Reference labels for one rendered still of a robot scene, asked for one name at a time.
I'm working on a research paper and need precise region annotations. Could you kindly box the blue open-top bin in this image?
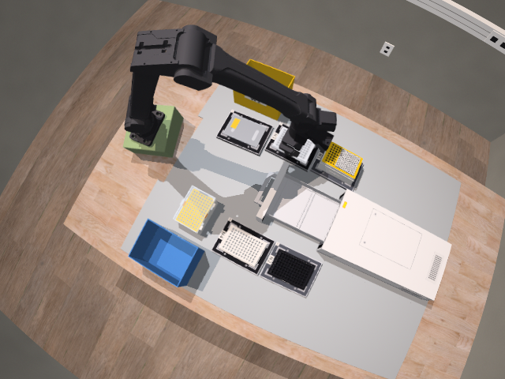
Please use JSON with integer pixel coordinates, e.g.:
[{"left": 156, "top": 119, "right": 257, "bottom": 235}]
[{"left": 128, "top": 219, "right": 204, "bottom": 287}]

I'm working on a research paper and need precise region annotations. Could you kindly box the light grey bench mat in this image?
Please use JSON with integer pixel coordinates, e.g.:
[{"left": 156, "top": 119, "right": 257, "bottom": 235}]
[{"left": 121, "top": 85, "right": 461, "bottom": 379}]

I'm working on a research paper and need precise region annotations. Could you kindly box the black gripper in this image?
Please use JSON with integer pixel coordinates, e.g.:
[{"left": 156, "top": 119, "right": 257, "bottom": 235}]
[{"left": 279, "top": 123, "right": 307, "bottom": 157}]

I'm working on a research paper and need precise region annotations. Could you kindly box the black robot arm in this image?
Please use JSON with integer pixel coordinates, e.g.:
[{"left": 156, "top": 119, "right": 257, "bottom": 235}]
[{"left": 125, "top": 24, "right": 337, "bottom": 151}]

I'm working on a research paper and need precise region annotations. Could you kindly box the yellow open-top bin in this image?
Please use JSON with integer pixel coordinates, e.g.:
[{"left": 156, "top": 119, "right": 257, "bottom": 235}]
[{"left": 233, "top": 59, "right": 295, "bottom": 120}]

